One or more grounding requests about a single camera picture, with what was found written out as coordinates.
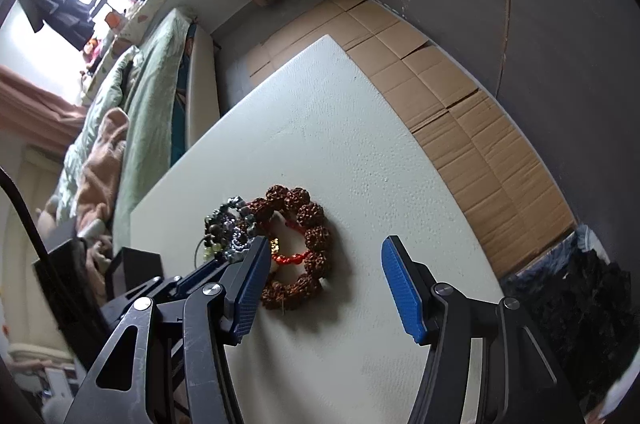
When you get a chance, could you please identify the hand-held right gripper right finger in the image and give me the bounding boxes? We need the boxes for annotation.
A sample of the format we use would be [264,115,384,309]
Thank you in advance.
[381,235,586,424]

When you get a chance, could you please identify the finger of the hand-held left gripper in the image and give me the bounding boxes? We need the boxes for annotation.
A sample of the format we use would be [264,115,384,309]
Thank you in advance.
[102,260,236,340]

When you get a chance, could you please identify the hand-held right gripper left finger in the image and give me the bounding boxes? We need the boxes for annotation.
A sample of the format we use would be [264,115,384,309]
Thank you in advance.
[65,235,272,424]

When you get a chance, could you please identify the dark and yellow bead bracelet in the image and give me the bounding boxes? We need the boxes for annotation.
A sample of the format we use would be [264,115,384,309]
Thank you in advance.
[192,204,236,262]

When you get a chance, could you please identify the silver grey bead bracelet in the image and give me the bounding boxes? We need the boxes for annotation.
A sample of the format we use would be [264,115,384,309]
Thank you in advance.
[217,198,261,262]

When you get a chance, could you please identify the black jewelry box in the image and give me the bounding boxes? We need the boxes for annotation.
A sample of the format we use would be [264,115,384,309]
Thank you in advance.
[106,248,164,299]

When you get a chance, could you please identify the brown seed bead bracelet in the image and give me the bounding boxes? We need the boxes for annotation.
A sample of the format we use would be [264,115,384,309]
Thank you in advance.
[247,185,333,311]

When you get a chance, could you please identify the pink printed blanket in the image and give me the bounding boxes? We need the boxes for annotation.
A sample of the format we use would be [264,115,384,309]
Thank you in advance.
[75,106,132,237]

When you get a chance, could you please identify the dark cloth pile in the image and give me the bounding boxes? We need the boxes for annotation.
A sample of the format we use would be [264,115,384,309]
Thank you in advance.
[501,226,637,420]

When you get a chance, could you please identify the green bedsheet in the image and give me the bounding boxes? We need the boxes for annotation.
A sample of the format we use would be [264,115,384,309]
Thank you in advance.
[112,8,195,225]

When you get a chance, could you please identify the pink curtain by bed head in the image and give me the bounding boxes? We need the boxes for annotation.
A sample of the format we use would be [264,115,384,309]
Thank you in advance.
[0,66,88,149]

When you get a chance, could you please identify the green quilt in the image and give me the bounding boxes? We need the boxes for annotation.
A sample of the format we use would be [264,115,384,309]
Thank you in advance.
[52,48,146,217]

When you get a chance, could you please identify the hanging dark clothes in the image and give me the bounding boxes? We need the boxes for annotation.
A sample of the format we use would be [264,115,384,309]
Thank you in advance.
[20,0,97,52]

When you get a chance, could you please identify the black cable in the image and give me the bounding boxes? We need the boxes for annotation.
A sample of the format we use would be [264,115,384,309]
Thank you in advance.
[0,166,53,267]

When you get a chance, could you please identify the white bed frame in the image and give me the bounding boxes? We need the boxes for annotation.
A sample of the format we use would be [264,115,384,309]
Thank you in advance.
[184,22,222,157]

